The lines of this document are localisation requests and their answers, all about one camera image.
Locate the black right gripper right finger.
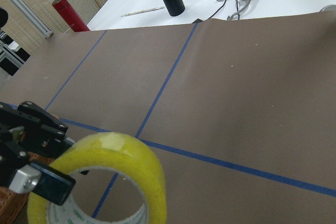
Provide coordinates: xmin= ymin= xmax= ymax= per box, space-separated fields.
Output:
xmin=7 ymin=162 xmax=76 ymax=206

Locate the brown wicker basket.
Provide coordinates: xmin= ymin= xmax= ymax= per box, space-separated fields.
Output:
xmin=0 ymin=113 xmax=64 ymax=224

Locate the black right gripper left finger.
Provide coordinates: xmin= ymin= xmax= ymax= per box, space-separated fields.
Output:
xmin=1 ymin=101 xmax=69 ymax=169

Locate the small black device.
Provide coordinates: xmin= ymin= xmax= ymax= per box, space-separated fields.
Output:
xmin=193 ymin=18 xmax=203 ymax=24

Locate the red cylinder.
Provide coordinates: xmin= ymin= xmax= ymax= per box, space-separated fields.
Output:
xmin=52 ymin=0 xmax=90 ymax=32

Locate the aluminium frame post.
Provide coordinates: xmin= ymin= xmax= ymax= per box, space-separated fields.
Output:
xmin=10 ymin=0 xmax=53 ymax=38

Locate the wooden pencil stick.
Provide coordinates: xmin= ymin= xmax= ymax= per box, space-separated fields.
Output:
xmin=120 ymin=6 xmax=165 ymax=17

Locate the yellow tape roll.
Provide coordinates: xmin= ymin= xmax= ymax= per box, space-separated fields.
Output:
xmin=27 ymin=132 xmax=168 ymax=224

